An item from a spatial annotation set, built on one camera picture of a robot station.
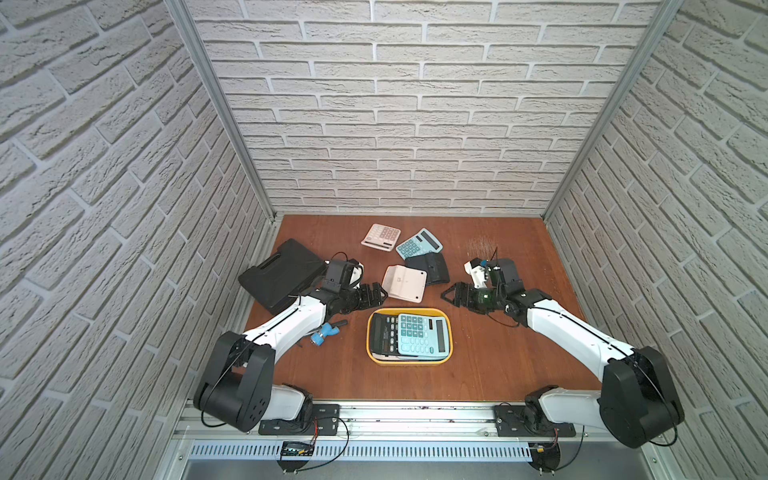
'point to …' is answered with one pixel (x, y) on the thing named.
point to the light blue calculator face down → (422, 337)
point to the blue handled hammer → (327, 329)
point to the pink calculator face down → (405, 283)
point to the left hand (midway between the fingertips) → (370, 290)
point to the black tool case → (287, 272)
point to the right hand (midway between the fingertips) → (453, 298)
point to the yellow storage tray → (431, 312)
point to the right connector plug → (545, 456)
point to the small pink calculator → (382, 237)
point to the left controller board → (297, 449)
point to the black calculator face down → (433, 264)
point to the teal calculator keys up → (422, 242)
